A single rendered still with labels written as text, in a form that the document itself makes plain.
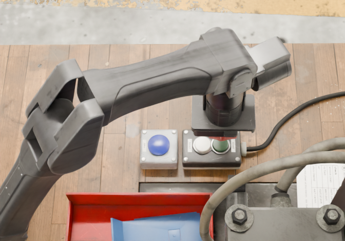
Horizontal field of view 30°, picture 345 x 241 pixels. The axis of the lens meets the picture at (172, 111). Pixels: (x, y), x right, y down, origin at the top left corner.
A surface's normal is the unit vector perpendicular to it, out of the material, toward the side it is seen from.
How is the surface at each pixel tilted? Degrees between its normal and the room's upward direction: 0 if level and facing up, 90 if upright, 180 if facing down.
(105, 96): 16
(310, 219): 0
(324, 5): 0
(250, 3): 0
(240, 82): 90
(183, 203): 90
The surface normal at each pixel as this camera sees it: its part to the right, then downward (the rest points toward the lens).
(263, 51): -0.03, -0.46
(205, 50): 0.21, -0.56
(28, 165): -0.74, 0.07
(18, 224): 0.56, 0.68
